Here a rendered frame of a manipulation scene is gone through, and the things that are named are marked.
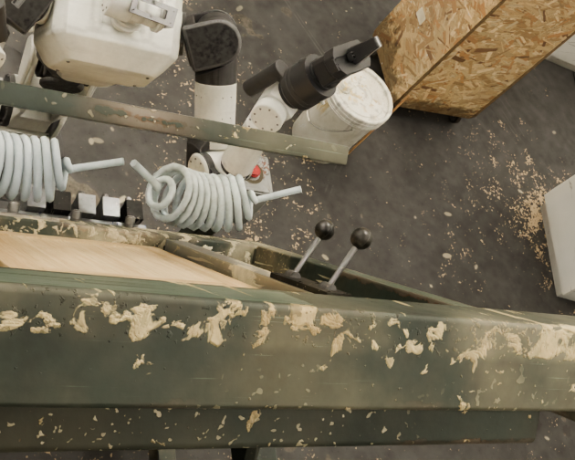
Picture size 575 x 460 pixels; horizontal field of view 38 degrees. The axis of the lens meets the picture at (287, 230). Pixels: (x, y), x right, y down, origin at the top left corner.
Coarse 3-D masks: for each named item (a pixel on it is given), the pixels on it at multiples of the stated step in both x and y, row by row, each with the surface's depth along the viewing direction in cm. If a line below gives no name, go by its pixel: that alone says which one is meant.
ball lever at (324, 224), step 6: (318, 222) 153; (324, 222) 152; (330, 222) 153; (318, 228) 152; (324, 228) 151; (330, 228) 152; (318, 234) 152; (324, 234) 152; (330, 234) 152; (318, 240) 152; (312, 246) 152; (306, 252) 152; (306, 258) 152; (300, 264) 151; (288, 270) 151; (294, 270) 151; (288, 276) 150; (294, 276) 150
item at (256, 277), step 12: (168, 240) 198; (180, 252) 191; (192, 252) 185; (204, 252) 182; (204, 264) 179; (216, 264) 174; (228, 264) 169; (240, 264) 169; (228, 276) 168; (240, 276) 164; (252, 276) 159; (264, 276) 155; (264, 288) 155; (276, 288) 151; (288, 288) 147; (300, 288) 144
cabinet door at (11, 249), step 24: (0, 240) 163; (24, 240) 172; (48, 240) 179; (72, 240) 184; (0, 264) 136; (24, 264) 136; (48, 264) 143; (72, 264) 148; (96, 264) 153; (120, 264) 158; (144, 264) 164; (168, 264) 170; (192, 264) 174
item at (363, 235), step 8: (352, 232) 142; (360, 232) 141; (368, 232) 142; (352, 240) 142; (360, 240) 141; (368, 240) 141; (352, 248) 142; (360, 248) 142; (344, 264) 141; (336, 272) 141; (328, 288) 139
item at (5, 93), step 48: (0, 96) 72; (48, 96) 73; (0, 144) 76; (48, 144) 78; (240, 144) 83; (288, 144) 85; (336, 144) 88; (0, 192) 77; (48, 192) 78; (192, 192) 86; (240, 192) 89; (288, 192) 90
